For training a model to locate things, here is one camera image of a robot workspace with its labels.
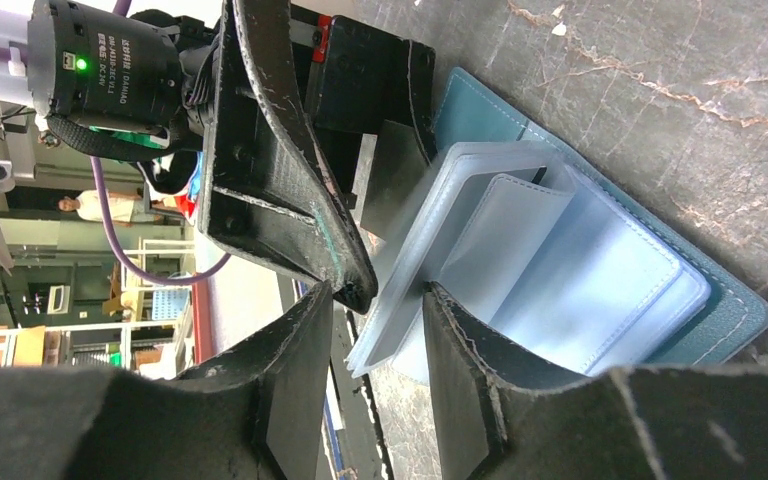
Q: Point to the teal card holder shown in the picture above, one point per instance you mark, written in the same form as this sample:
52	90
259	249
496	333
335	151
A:
540	246

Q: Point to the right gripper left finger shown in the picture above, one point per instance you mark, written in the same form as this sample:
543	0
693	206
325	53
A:
253	411

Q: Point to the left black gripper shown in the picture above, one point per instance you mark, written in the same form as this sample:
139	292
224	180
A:
270	194

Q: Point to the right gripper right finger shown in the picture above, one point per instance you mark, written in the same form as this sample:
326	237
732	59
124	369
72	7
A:
502	412

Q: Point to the black credit card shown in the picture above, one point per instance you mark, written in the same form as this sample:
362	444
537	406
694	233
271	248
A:
397	165

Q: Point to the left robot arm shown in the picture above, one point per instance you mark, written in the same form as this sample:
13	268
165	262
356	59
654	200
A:
134	88

